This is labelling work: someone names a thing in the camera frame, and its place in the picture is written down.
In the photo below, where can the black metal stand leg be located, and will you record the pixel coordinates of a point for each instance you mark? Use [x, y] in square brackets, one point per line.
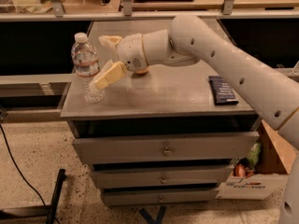
[48, 211]

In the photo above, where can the top grey drawer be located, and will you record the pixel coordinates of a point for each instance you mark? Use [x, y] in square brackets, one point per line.
[176, 147]

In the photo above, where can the grey drawer cabinet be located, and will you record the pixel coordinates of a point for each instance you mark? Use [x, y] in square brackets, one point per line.
[165, 101]

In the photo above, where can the bottom grey drawer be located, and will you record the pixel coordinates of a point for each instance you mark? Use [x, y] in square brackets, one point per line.
[137, 197]

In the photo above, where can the dark blue snack packet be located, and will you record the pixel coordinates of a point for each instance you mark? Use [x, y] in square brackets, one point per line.
[222, 92]

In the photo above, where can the middle grey drawer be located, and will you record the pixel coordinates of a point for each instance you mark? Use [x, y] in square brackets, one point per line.
[158, 177]

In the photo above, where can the grey drawer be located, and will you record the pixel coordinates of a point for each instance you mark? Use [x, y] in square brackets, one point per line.
[176, 147]
[158, 177]
[137, 197]

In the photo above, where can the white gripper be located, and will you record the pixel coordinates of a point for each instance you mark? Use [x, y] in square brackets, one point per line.
[131, 54]

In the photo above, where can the orange ball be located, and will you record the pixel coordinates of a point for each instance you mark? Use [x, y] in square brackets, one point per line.
[142, 72]

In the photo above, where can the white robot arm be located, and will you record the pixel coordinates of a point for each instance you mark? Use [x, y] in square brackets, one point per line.
[272, 95]

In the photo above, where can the clear plastic water bottle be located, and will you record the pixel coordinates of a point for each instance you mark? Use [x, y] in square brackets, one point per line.
[85, 60]

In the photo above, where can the cardboard box with snacks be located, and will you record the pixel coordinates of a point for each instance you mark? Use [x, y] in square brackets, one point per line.
[270, 173]

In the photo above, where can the green snack bag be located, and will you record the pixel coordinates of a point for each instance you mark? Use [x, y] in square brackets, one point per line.
[253, 155]

